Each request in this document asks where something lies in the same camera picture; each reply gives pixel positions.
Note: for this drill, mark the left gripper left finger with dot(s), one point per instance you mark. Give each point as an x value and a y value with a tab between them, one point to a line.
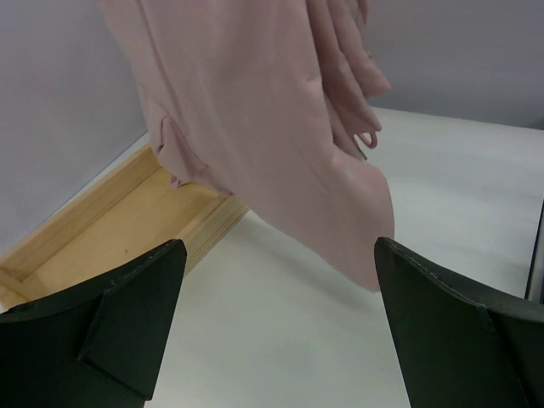
99	343

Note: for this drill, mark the wooden clothes rack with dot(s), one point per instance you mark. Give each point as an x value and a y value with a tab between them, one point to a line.
131	210

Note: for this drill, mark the pink trousers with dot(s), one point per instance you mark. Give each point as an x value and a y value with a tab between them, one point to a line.
267	101

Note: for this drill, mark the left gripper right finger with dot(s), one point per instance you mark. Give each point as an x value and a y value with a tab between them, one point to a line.
459	343

